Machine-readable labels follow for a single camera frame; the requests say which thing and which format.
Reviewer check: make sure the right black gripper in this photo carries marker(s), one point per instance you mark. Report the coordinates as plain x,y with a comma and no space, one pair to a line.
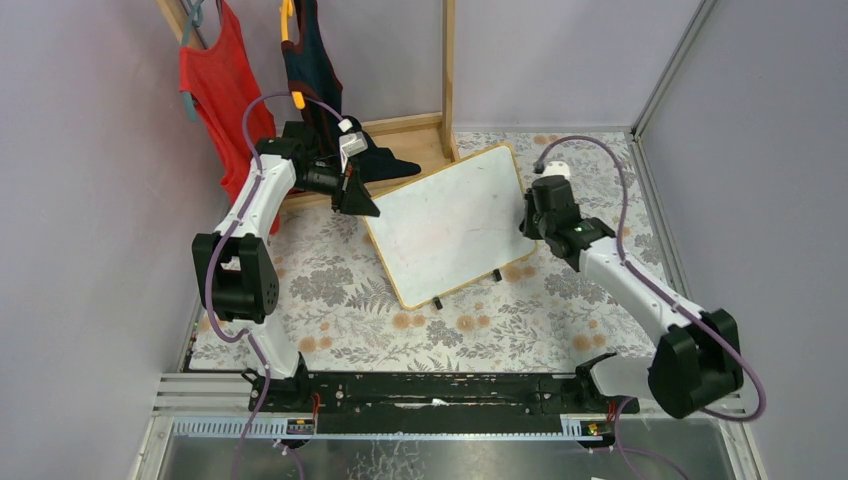
530,221

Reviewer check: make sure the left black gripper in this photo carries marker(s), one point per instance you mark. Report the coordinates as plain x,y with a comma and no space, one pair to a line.
342,188

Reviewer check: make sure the whiteboard with yellow frame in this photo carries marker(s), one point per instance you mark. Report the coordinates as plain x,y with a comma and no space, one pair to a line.
452,227

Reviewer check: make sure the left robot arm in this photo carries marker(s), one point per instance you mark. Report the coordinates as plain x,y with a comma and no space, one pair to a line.
236,277

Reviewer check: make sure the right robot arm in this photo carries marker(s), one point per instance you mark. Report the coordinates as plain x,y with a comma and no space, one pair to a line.
695,362

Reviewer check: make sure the wooden clothes rack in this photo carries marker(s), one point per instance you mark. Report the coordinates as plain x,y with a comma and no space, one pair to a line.
426,139

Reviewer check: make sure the floral table mat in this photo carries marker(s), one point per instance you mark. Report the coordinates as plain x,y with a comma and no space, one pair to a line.
338,307

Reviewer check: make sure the navy tank top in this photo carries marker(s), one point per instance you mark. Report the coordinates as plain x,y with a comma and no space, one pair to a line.
322,90

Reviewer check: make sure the red mesh tank top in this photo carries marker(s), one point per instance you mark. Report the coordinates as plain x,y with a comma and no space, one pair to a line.
223,85

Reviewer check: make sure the yellow clothes hanger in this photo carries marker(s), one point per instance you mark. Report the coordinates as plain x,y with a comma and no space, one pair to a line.
286,11

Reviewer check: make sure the teal clothes hanger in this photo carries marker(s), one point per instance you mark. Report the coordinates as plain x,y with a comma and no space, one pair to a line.
194,19

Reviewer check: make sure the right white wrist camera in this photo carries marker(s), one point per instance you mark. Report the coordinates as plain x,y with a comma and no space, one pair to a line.
556,168

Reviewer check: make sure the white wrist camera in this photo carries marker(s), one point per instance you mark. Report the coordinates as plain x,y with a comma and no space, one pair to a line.
556,168
351,144

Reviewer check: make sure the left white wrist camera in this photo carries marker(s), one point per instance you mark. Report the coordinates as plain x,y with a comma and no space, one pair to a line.
351,144

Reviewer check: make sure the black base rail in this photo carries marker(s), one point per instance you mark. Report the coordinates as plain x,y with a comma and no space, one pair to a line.
376,403

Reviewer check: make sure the aluminium frame post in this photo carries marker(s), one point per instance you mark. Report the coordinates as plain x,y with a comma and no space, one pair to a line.
691,33

